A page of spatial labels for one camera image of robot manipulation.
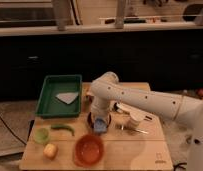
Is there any green chili pepper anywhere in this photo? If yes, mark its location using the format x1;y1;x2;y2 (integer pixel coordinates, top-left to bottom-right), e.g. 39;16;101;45
50;124;75;136

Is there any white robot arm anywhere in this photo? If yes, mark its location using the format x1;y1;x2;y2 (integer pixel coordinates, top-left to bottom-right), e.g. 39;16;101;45
90;72;203;171

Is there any purple bowl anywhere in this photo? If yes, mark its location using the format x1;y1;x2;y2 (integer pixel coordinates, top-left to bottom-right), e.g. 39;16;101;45
87;113;111;131

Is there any orange bowl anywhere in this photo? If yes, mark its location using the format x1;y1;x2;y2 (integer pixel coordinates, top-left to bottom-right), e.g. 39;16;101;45
73;134;104;167

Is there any yellow toy fruit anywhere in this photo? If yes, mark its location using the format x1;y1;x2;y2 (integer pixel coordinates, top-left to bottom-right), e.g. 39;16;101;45
43;143;58;159

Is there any black cable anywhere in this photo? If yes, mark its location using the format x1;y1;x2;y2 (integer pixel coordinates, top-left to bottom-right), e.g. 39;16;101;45
0;110;28;147

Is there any black white small utensil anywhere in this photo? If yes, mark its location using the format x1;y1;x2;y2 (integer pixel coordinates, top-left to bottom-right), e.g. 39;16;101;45
113;103;130;114

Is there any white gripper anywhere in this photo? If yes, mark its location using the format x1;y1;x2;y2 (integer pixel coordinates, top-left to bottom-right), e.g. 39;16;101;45
89;98;112;129

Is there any grey folded cloth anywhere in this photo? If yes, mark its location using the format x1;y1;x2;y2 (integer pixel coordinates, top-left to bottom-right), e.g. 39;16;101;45
56;92;78;104

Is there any wooden toy block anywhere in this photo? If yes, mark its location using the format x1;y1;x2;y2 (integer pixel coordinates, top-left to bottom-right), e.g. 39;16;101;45
85;85;94;102

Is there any small green cup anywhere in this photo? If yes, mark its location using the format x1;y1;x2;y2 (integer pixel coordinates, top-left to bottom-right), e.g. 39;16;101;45
33;128;49;145

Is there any white mug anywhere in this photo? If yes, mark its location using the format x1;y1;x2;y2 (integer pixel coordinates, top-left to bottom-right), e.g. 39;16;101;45
127;112;152;128

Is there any blue sponge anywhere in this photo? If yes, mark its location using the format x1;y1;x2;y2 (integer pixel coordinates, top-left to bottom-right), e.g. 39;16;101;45
94;118;107;134

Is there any green plastic tray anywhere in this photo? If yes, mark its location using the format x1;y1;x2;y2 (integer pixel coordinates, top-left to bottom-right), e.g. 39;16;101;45
36;75;82;118

